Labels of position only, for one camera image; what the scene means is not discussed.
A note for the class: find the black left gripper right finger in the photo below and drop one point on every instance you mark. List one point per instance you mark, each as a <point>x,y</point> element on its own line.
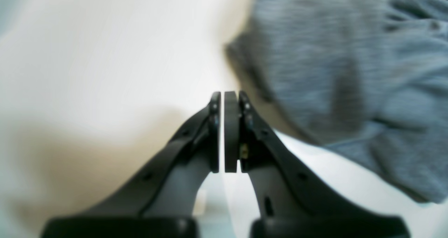
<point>293,201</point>

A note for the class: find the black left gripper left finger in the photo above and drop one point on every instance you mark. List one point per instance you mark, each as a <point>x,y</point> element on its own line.
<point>158,201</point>

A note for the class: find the grey t-shirt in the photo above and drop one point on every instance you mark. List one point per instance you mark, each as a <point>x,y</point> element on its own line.
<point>366,79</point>

